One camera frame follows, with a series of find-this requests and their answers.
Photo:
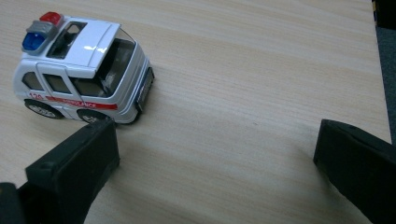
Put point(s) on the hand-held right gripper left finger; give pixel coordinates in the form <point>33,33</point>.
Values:
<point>71,168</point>

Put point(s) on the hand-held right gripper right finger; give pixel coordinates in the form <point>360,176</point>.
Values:
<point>361,161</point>

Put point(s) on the black object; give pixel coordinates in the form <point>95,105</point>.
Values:
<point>81,46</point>

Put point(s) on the black yellow-striped stand base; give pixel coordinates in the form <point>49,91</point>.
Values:
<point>386,12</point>

